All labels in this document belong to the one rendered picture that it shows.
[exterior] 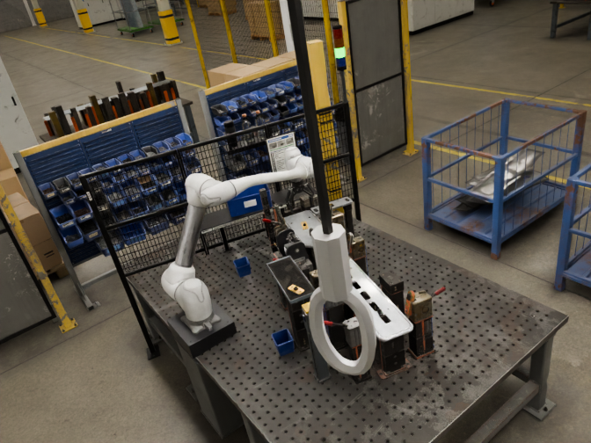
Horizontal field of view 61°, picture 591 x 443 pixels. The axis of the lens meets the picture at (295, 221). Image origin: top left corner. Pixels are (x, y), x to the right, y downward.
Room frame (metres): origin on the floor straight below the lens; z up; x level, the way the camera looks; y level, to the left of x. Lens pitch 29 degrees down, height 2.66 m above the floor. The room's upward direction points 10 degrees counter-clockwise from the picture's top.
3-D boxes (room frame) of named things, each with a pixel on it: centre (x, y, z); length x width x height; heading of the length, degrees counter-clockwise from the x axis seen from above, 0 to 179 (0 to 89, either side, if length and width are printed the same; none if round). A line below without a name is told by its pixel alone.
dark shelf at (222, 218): (3.22, 0.26, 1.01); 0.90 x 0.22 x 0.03; 106
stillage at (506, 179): (4.06, -1.93, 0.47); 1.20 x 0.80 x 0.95; 121
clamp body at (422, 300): (1.89, -0.52, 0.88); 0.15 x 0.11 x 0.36; 106
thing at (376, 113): (5.68, -1.22, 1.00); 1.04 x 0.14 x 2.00; 122
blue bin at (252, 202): (3.20, 0.30, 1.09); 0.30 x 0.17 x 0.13; 98
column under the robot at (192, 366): (2.34, 0.65, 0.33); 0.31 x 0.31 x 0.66; 32
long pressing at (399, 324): (2.39, -0.19, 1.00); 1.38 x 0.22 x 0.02; 16
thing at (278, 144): (3.41, 0.00, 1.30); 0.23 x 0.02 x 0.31; 106
